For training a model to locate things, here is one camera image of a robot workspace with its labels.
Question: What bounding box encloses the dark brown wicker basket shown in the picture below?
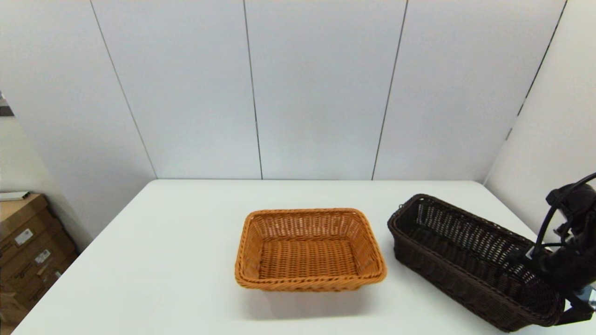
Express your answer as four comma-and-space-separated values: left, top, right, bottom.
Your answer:
387, 194, 566, 332

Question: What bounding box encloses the orange wicker basket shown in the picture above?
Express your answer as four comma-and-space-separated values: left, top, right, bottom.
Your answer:
235, 208, 387, 293

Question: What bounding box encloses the grey wall fixture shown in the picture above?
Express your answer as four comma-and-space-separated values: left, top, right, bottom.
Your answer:
0, 89, 16, 117

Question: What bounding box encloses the cardboard box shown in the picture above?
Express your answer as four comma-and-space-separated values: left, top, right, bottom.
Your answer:
0, 261, 70, 326
0, 215, 77, 291
0, 194, 51, 242

